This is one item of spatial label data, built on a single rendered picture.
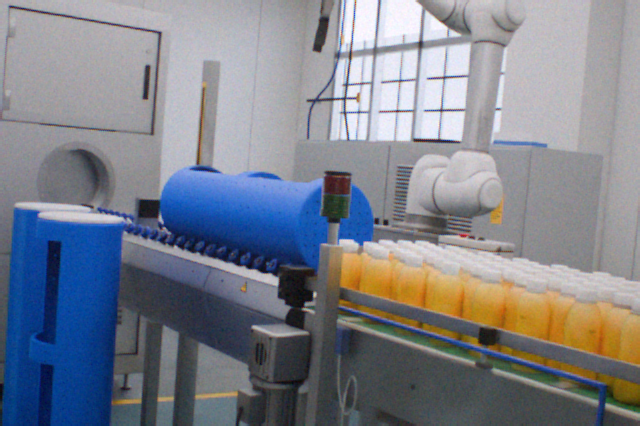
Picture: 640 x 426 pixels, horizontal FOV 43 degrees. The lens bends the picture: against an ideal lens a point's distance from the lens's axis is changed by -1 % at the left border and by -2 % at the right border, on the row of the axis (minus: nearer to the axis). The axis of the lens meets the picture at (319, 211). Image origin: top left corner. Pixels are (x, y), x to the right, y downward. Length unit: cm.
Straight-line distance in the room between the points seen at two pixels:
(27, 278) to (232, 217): 92
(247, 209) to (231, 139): 533
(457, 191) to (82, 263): 124
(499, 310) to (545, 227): 225
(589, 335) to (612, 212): 358
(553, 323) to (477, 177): 114
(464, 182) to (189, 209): 92
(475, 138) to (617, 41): 255
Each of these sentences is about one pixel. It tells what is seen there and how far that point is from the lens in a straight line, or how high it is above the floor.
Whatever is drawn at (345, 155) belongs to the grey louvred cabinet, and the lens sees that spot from 503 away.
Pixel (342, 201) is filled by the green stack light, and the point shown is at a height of 120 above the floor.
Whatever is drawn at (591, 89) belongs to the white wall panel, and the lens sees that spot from 504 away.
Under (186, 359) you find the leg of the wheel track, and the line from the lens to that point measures 330.
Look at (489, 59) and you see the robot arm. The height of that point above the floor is 167.
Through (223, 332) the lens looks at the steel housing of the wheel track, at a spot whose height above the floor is 71.
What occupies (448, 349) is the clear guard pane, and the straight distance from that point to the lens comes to 166.
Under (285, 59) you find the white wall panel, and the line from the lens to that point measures 811.
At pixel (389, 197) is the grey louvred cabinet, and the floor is 113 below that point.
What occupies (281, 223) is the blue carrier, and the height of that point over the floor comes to 110.
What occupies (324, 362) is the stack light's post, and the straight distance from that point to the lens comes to 182.
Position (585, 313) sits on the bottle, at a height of 104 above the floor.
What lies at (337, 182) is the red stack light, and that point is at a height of 124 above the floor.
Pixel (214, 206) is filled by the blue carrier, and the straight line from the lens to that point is 268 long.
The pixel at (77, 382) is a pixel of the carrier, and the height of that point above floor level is 50.
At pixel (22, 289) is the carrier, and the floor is 73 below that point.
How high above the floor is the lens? 126
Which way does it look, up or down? 3 degrees down
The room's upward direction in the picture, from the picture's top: 5 degrees clockwise
